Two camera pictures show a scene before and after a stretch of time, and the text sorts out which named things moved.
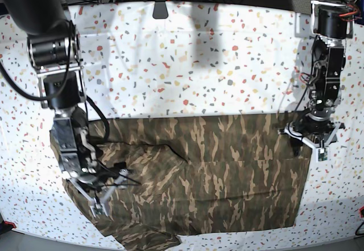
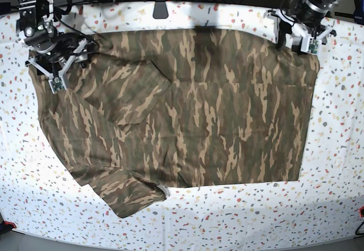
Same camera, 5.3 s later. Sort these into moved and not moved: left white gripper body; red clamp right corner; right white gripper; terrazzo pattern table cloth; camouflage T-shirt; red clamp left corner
Moved: left white gripper body; camouflage T-shirt; right white gripper
Not moved: red clamp right corner; red clamp left corner; terrazzo pattern table cloth
